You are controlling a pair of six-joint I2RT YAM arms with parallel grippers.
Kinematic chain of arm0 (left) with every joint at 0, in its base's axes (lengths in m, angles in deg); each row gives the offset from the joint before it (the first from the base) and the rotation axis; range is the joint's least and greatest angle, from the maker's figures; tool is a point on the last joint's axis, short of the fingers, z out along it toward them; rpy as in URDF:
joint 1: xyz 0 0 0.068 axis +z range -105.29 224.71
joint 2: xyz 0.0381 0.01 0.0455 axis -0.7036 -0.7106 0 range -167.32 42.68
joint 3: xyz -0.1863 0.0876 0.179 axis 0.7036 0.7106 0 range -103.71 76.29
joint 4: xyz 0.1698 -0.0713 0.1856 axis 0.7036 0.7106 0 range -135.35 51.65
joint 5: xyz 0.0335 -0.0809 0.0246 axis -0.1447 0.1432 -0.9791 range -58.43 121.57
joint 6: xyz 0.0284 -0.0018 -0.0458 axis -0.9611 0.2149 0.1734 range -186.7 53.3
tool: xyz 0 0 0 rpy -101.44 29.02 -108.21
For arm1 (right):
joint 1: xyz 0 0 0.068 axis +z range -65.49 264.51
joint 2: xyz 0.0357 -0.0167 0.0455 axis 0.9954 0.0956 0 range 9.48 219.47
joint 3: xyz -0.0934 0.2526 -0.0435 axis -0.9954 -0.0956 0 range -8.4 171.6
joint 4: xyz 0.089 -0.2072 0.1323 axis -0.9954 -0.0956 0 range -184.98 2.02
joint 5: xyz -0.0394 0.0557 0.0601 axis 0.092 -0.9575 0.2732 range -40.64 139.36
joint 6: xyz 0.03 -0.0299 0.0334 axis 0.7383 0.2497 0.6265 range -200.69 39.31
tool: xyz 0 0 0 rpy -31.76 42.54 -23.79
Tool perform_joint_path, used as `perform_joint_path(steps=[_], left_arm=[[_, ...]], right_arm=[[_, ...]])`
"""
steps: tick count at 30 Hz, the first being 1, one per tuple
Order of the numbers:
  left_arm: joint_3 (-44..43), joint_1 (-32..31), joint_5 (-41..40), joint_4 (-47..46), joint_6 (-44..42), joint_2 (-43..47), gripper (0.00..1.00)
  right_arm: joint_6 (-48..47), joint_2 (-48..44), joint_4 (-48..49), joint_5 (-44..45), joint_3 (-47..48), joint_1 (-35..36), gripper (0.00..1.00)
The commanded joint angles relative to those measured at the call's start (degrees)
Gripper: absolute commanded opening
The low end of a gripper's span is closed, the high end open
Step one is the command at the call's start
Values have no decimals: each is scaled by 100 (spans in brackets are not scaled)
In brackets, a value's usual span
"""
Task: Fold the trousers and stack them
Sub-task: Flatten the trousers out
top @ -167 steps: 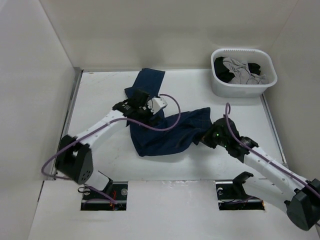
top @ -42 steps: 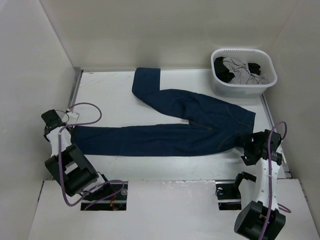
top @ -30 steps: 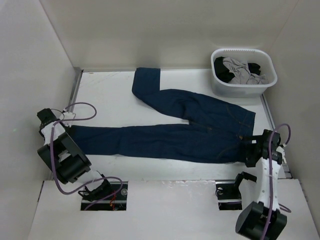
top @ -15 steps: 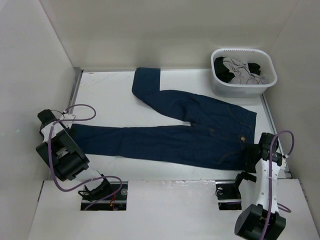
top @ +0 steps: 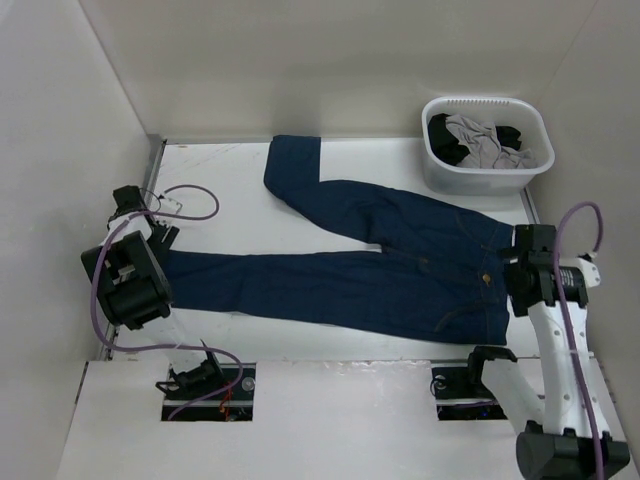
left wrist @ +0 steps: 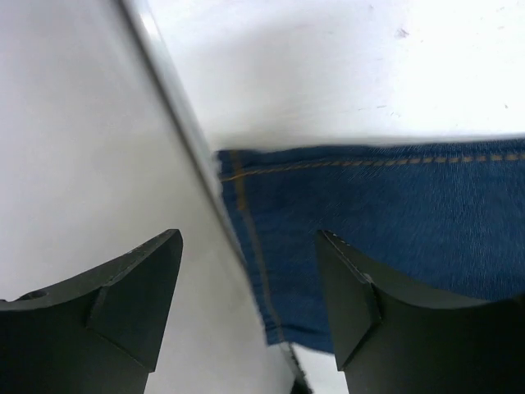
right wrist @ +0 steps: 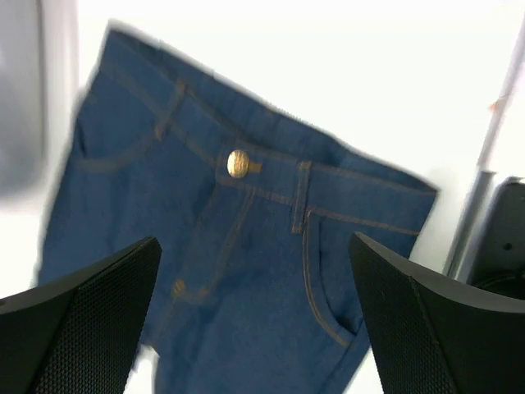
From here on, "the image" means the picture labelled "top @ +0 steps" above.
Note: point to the grey crumpled garment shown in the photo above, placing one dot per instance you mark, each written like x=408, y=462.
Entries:
x=487, y=145

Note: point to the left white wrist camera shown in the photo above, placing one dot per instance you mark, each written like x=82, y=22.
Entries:
x=170, y=204

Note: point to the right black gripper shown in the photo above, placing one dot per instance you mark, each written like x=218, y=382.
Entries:
x=516, y=297

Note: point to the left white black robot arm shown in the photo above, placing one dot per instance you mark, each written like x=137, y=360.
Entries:
x=132, y=290

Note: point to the white plastic laundry basket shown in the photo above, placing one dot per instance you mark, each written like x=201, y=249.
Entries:
x=512, y=112

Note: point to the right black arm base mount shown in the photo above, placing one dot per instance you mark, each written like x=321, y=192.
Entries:
x=458, y=399

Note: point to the dark blue denim trousers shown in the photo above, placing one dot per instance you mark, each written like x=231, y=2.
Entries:
x=431, y=271

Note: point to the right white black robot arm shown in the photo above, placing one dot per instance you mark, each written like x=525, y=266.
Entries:
x=562, y=433

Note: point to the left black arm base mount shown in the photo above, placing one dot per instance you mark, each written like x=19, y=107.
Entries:
x=222, y=400

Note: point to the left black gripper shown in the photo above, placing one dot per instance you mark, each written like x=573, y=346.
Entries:
x=166, y=233

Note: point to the black garment in basket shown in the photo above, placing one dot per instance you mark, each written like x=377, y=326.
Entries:
x=442, y=143

